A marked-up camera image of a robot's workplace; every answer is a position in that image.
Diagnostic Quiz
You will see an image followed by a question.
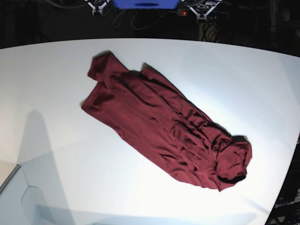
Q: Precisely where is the dark red t-shirt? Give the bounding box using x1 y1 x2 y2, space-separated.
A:
82 52 252 191

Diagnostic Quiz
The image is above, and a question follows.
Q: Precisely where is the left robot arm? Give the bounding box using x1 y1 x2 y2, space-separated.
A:
182 0 222 20

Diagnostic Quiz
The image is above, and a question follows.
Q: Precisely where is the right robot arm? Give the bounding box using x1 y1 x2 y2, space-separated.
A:
86 0 112 17

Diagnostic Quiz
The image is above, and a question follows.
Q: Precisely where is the black power strip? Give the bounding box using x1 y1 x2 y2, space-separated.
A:
177 8 230 21

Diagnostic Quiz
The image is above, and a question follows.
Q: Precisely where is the blue box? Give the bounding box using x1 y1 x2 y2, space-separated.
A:
113 0 180 9

